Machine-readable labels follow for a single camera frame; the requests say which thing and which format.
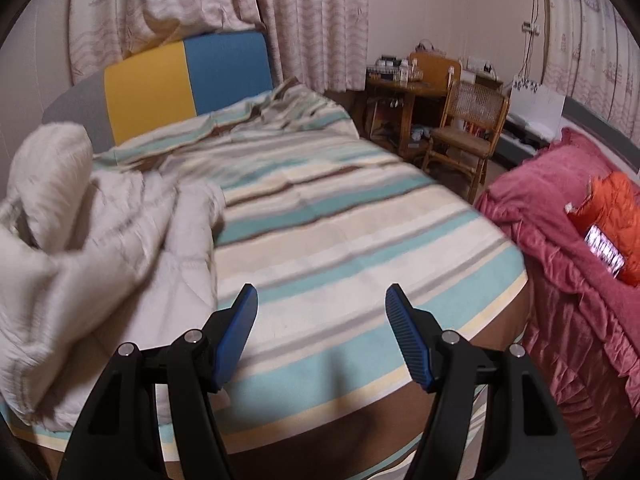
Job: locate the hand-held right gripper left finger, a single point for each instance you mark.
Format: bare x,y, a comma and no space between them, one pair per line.
239,330

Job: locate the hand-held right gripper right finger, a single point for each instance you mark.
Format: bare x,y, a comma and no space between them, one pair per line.
406,332

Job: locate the white quilted down jacket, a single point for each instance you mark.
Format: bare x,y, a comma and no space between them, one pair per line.
100,260

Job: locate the striped bed cover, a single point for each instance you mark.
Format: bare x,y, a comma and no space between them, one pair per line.
330,240

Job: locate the pink ruffled bedspread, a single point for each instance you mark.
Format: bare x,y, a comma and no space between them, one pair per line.
575,280

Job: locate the wicker wooden chair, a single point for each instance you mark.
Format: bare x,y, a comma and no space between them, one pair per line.
467,127

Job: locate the wooden table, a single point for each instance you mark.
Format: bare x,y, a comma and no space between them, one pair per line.
395,100

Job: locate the orange puffer jacket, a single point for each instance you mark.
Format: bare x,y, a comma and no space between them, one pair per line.
607,210

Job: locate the grey yellow blue headboard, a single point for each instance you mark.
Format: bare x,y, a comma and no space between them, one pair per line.
165,90

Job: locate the wooden board with white clip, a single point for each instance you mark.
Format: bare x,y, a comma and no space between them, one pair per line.
434,72

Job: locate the bottles and boxes on table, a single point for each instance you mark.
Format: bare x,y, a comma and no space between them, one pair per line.
395,67

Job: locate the white printed paper bag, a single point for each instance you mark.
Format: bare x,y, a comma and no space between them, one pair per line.
535,97

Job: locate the patterned pink white curtain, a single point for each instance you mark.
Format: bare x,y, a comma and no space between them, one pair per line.
280,15
587,30

